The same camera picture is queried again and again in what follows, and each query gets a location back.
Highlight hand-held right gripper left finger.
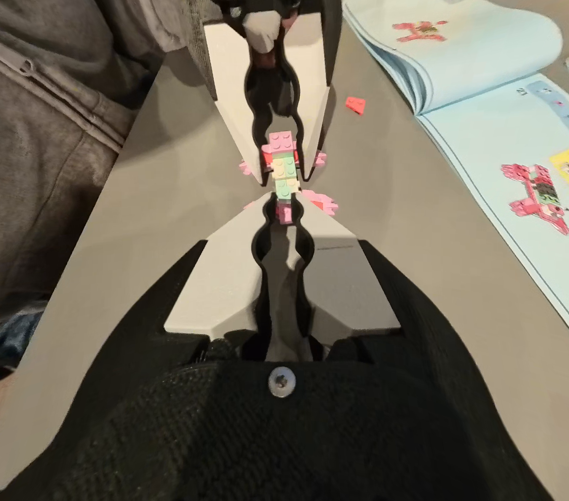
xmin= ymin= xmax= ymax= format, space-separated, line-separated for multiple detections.
xmin=164 ymin=193 xmax=274 ymax=339

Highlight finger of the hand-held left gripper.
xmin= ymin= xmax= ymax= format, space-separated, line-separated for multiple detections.
xmin=202 ymin=22 xmax=273 ymax=187
xmin=278 ymin=11 xmax=332 ymax=182

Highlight person's blue jeans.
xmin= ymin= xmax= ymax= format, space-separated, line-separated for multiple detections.
xmin=0 ymin=310 xmax=45 ymax=370

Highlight open light blue instruction booklet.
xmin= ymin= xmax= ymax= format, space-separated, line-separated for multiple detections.
xmin=340 ymin=0 xmax=569 ymax=326

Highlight pink toy brick model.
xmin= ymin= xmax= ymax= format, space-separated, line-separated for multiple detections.
xmin=239 ymin=130 xmax=339 ymax=226

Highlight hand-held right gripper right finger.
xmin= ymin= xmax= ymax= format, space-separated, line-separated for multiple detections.
xmin=291 ymin=193 xmax=401 ymax=339

